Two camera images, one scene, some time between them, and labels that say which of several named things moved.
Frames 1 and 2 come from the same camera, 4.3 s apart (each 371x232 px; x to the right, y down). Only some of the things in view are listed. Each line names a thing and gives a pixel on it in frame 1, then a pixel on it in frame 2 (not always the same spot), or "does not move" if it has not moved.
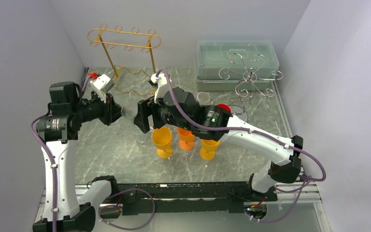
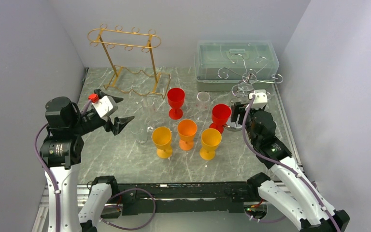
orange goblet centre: x=186 y=139 does not move
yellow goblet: x=207 y=152 does not move
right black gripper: x=146 y=108 → x=234 y=115
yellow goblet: x=162 y=137 does not move
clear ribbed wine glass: x=129 y=111 → x=245 y=87
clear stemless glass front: x=141 y=137 does not move
